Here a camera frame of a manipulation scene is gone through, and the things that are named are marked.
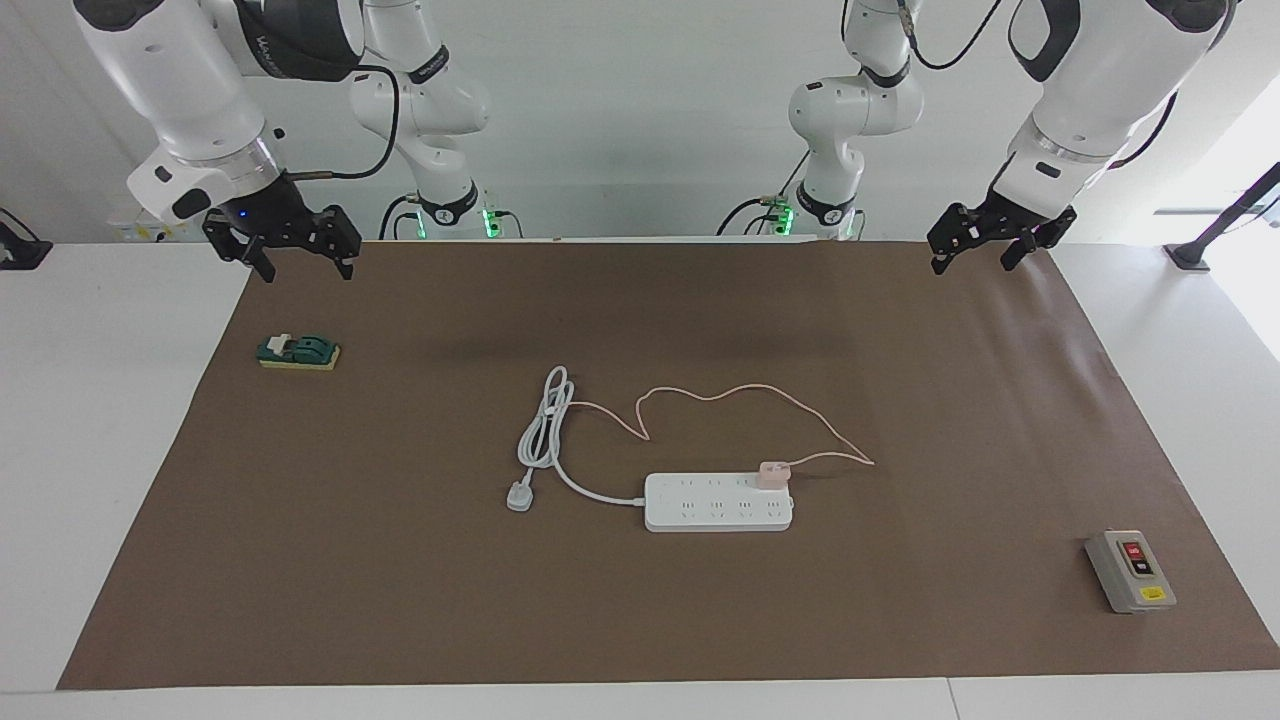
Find white power strip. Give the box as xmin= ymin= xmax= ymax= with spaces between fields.
xmin=643 ymin=471 xmax=796 ymax=534

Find white box yellow labels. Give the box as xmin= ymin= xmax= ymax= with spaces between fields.
xmin=108 ymin=218 xmax=203 ymax=244

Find black stand with clamp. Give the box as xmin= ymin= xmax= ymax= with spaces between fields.
xmin=1164 ymin=160 xmax=1280 ymax=272

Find black table clamp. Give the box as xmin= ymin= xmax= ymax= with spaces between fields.
xmin=0 ymin=207 xmax=53 ymax=272

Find grey push button box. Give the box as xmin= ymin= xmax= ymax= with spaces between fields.
xmin=1084 ymin=529 xmax=1178 ymax=615

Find brown table mat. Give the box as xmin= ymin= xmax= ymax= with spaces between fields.
xmin=56 ymin=240 xmax=1280 ymax=692

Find black base cable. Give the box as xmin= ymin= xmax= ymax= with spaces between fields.
xmin=715 ymin=150 xmax=812 ymax=239
xmin=377 ymin=192 xmax=427 ymax=242

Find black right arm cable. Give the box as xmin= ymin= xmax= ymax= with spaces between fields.
xmin=279 ymin=64 xmax=402 ymax=184

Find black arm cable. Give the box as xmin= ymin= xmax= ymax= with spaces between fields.
xmin=279 ymin=64 xmax=402 ymax=184
xmin=895 ymin=0 xmax=1182 ymax=172

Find green knife switch yellow base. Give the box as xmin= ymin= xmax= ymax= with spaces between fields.
xmin=256 ymin=332 xmax=343 ymax=373

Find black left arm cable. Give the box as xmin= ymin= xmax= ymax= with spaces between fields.
xmin=895 ymin=0 xmax=1182 ymax=172

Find white power strip cable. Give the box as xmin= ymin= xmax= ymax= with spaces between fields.
xmin=505 ymin=365 xmax=649 ymax=515

